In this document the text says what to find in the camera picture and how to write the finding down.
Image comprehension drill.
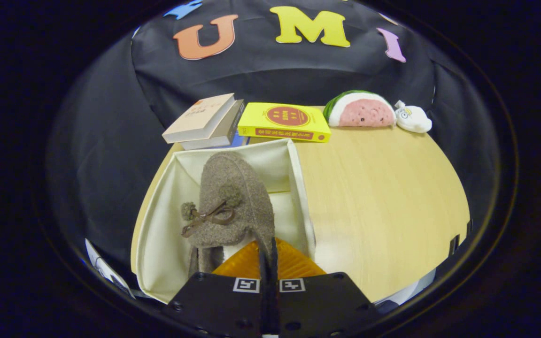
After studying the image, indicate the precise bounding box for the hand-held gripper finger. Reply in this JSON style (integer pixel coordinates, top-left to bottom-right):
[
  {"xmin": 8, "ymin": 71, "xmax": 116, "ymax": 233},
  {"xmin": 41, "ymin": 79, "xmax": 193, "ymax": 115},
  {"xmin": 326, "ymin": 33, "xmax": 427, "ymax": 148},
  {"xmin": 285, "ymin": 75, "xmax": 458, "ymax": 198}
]
[
  {"xmin": 270, "ymin": 237, "xmax": 384, "ymax": 338},
  {"xmin": 162, "ymin": 237, "xmax": 271, "ymax": 338}
]

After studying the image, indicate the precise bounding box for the cream fabric storage box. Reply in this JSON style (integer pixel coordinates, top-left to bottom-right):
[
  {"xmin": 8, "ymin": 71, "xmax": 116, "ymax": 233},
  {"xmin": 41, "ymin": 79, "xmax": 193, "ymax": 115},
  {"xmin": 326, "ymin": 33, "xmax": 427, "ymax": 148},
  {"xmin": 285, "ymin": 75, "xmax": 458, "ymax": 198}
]
[{"xmin": 131, "ymin": 138, "xmax": 317, "ymax": 305}]

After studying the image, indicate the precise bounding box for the white printed paper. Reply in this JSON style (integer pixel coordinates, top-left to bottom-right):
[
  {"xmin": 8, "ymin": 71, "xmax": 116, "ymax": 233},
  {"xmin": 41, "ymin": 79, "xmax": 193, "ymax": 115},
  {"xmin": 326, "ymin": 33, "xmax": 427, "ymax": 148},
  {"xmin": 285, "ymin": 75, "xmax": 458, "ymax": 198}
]
[{"xmin": 84, "ymin": 238, "xmax": 136, "ymax": 299}]

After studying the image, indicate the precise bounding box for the grey book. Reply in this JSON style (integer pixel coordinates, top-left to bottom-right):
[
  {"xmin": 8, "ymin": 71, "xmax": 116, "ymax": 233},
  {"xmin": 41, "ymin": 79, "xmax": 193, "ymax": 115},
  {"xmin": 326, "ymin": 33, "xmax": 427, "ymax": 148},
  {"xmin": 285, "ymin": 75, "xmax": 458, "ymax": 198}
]
[{"xmin": 181, "ymin": 99, "xmax": 245, "ymax": 151}]

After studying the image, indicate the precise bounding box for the yellow book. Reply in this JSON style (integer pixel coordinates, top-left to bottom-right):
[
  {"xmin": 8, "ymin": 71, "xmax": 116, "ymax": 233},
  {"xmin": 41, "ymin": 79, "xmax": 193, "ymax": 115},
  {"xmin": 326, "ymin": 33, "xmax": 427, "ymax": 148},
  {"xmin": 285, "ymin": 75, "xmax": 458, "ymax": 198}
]
[{"xmin": 237, "ymin": 102, "xmax": 332, "ymax": 143}]

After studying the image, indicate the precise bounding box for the beige book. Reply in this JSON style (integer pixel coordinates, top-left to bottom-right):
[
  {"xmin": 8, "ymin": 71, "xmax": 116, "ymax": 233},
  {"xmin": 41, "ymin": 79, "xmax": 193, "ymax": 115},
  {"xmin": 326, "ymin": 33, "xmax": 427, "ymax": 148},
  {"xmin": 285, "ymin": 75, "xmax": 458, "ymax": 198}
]
[{"xmin": 162, "ymin": 93, "xmax": 237, "ymax": 144}]

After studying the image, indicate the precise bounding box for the watermelon slice plush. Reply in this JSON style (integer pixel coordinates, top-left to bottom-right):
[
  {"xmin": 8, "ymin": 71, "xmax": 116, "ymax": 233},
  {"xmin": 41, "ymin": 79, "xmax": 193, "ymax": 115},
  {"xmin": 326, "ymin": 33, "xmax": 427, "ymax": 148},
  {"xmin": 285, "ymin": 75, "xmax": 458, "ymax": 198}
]
[{"xmin": 323, "ymin": 90, "xmax": 397, "ymax": 128}]

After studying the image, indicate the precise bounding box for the black backdrop cloth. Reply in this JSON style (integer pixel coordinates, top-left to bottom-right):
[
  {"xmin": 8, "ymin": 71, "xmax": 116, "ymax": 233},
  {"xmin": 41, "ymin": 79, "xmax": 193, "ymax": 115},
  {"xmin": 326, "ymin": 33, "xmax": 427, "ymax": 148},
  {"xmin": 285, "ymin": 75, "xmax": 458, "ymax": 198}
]
[{"xmin": 47, "ymin": 0, "xmax": 501, "ymax": 282}]

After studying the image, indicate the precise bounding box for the white plush toy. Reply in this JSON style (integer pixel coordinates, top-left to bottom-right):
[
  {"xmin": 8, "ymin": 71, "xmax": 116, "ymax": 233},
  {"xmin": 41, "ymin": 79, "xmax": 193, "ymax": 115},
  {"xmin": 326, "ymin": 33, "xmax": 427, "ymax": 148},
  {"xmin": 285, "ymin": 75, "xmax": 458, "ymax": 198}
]
[{"xmin": 394, "ymin": 100, "xmax": 433, "ymax": 134}]

